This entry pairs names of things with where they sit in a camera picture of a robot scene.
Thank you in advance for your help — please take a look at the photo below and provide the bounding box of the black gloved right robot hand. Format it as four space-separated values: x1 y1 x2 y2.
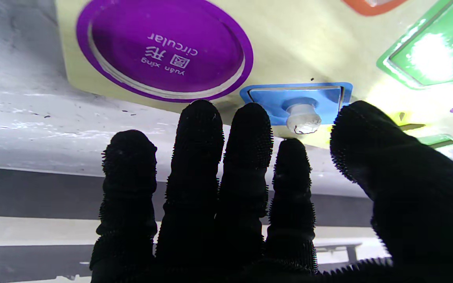
90 99 453 283

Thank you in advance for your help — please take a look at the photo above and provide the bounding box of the blue diamond puzzle piece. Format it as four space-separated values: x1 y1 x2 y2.
239 82 354 135

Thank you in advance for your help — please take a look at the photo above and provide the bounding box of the yellow wooden shape puzzle board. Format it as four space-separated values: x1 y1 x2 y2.
55 0 453 177

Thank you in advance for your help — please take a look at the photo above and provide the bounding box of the green hexagon puzzle piece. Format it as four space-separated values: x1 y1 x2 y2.
377 0 453 90

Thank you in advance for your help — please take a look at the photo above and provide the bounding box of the light wooden shelf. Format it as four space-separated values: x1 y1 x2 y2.
0 215 378 248

